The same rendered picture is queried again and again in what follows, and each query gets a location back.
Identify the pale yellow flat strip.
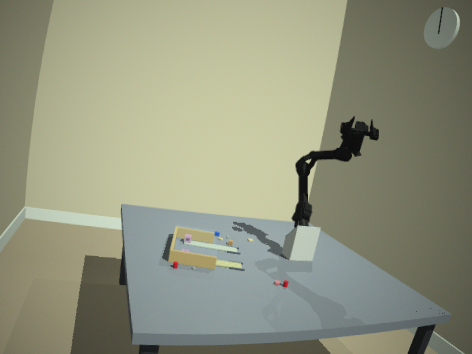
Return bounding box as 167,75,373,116
215,260,242,268

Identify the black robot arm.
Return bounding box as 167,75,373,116
292,121,368,228

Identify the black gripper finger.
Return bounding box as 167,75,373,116
344,116,355,132
369,121,376,136

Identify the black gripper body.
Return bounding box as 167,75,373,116
340,122,379,146

